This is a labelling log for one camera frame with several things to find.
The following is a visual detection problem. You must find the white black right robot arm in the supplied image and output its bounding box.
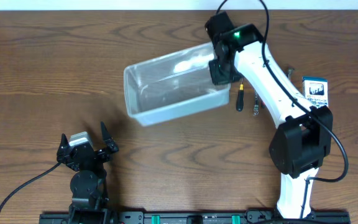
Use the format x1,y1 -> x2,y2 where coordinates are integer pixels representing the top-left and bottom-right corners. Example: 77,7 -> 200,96
205,22 -> 333,219

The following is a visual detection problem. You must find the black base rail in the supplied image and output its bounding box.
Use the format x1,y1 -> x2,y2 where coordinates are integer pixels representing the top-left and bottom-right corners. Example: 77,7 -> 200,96
39,210 -> 351,224

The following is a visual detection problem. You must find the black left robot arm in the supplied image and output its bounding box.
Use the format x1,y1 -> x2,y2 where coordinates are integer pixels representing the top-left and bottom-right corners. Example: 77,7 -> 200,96
57,122 -> 119,223

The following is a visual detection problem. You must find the black yellow screwdriver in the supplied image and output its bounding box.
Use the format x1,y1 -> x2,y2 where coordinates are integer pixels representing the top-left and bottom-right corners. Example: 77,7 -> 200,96
236,78 -> 244,111

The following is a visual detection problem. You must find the clear plastic container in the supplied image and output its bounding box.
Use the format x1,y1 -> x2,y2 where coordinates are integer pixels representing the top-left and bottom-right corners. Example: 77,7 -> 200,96
124,42 -> 231,126

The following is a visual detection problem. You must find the silver ratchet wrench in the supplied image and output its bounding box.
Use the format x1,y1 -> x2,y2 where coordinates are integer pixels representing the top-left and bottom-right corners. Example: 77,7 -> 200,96
253,91 -> 259,115

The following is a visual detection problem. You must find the small black orange hammer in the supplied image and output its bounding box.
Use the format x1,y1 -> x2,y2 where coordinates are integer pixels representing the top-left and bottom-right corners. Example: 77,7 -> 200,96
287,66 -> 295,80

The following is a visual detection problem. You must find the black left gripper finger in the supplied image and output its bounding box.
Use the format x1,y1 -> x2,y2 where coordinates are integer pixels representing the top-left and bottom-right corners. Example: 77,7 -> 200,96
58,133 -> 70,154
101,121 -> 119,153

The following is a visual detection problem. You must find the blue white cardboard box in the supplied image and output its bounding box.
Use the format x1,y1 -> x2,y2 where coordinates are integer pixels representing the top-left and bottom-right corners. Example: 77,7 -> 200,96
302,77 -> 329,108

